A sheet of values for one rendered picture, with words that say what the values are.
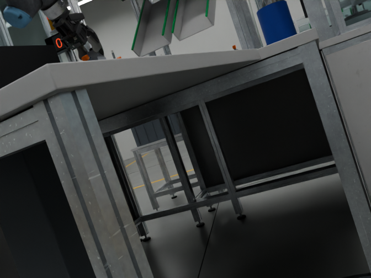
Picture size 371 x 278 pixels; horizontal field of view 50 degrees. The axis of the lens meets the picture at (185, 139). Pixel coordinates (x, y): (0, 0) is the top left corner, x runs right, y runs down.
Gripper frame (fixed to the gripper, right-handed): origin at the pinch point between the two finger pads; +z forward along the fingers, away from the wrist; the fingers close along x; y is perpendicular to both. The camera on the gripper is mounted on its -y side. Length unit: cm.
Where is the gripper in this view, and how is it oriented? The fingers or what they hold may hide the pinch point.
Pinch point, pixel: (95, 53)
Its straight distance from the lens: 156.2
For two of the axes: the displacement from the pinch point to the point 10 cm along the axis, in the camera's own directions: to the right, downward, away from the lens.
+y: -0.1, 7.5, -6.7
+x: 8.9, -2.9, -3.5
